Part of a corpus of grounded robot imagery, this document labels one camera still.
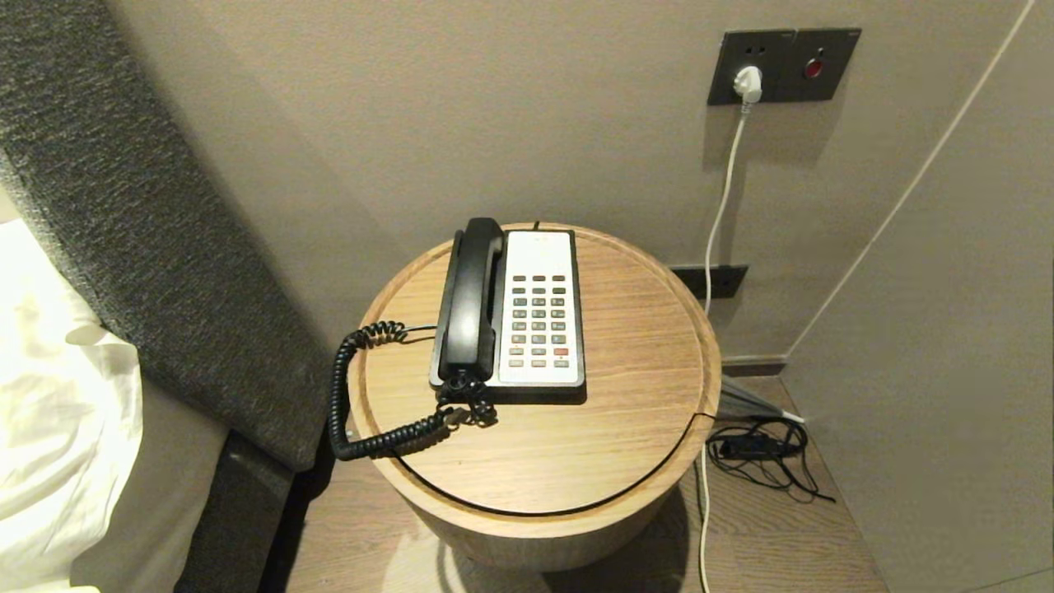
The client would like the small dark wall outlet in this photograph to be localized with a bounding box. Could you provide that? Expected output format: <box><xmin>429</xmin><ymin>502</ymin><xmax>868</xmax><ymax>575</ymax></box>
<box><xmin>671</xmin><ymin>264</ymin><xmax>749</xmax><ymax>301</ymax></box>

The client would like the round wooden side table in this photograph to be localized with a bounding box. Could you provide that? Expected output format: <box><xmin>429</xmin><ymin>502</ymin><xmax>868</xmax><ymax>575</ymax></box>
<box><xmin>347</xmin><ymin>221</ymin><xmax>724</xmax><ymax>573</ymax></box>

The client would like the black telephone handset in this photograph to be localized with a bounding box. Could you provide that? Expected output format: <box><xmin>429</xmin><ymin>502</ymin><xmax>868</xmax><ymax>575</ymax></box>
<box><xmin>436</xmin><ymin>217</ymin><xmax>506</xmax><ymax>388</ymax></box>

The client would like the dark plate with red button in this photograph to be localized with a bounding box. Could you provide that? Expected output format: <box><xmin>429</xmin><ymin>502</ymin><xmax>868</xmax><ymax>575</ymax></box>
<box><xmin>782</xmin><ymin>28</ymin><xmax>862</xmax><ymax>103</ymax></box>

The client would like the black power adapter with cable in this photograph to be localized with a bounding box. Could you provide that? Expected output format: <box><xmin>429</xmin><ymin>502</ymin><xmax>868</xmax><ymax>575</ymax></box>
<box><xmin>706</xmin><ymin>418</ymin><xmax>837</xmax><ymax>503</ymax></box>

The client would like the white power cable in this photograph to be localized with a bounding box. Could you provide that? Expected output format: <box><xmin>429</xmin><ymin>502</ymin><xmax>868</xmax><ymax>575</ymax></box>
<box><xmin>698</xmin><ymin>103</ymin><xmax>752</xmax><ymax>593</ymax></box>

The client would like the dark wall socket plate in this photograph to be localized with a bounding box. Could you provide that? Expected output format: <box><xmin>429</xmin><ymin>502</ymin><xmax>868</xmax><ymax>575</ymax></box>
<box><xmin>707</xmin><ymin>30</ymin><xmax>798</xmax><ymax>106</ymax></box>

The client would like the dark bed base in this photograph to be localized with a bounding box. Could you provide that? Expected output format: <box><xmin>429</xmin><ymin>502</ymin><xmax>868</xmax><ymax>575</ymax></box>
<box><xmin>173</xmin><ymin>428</ymin><xmax>297</xmax><ymax>593</ymax></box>

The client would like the black and white telephone base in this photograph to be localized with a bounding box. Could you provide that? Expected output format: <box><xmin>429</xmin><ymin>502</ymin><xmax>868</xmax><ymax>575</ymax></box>
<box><xmin>428</xmin><ymin>229</ymin><xmax>588</xmax><ymax>404</ymax></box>

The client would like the grey upholstered headboard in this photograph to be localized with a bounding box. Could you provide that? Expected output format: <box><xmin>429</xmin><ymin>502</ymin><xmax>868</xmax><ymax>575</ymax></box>
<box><xmin>0</xmin><ymin>0</ymin><xmax>343</xmax><ymax>472</ymax></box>

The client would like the black telephone cord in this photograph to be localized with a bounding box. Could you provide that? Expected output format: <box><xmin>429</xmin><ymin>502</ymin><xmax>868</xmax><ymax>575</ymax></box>
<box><xmin>328</xmin><ymin>320</ymin><xmax>499</xmax><ymax>462</ymax></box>

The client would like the transparent folded umbrella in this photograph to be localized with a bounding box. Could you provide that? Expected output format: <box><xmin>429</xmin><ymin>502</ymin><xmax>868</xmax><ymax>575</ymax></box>
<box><xmin>718</xmin><ymin>377</ymin><xmax>806</xmax><ymax>424</ymax></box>

